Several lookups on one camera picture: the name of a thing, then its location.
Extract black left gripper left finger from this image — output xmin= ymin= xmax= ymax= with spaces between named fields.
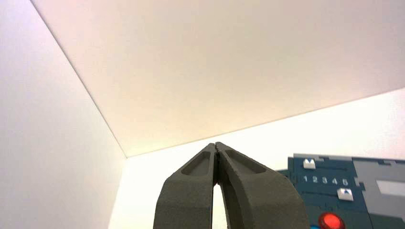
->
xmin=153 ymin=143 xmax=218 ymax=229

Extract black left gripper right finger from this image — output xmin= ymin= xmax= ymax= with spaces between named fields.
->
xmin=216 ymin=142 xmax=310 ymax=229

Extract blue and grey task board box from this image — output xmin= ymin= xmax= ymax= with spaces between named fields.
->
xmin=275 ymin=153 xmax=405 ymax=229

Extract red round push button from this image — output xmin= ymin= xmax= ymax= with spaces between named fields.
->
xmin=318 ymin=212 xmax=346 ymax=229

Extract white rectangular display screen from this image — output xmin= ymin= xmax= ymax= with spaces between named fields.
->
xmin=375 ymin=179 xmax=405 ymax=199

